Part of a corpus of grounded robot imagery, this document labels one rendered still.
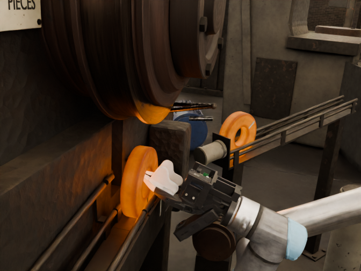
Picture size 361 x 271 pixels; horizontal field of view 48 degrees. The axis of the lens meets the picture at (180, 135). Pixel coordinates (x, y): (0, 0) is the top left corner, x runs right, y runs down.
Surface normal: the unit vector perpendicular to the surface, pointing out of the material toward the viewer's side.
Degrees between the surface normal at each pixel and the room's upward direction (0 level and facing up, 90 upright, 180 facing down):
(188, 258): 0
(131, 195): 86
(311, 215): 51
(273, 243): 87
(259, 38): 90
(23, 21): 90
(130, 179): 64
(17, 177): 0
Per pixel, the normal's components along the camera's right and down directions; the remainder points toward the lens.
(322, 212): -0.33, -0.39
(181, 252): 0.07, -0.94
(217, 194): -0.24, 0.30
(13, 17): 0.97, 0.14
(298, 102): -0.47, 0.26
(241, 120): 0.66, 0.29
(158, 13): 0.21, 0.43
